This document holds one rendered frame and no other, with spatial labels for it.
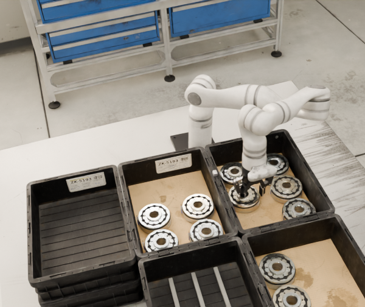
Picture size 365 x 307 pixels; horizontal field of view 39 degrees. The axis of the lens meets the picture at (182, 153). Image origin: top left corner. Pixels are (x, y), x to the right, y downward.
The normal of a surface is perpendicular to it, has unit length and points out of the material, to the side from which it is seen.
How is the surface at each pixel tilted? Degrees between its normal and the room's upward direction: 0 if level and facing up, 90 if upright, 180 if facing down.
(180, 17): 90
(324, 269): 0
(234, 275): 0
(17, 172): 0
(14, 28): 90
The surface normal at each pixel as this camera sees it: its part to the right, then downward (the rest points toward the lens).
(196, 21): 0.29, 0.64
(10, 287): -0.07, -0.73
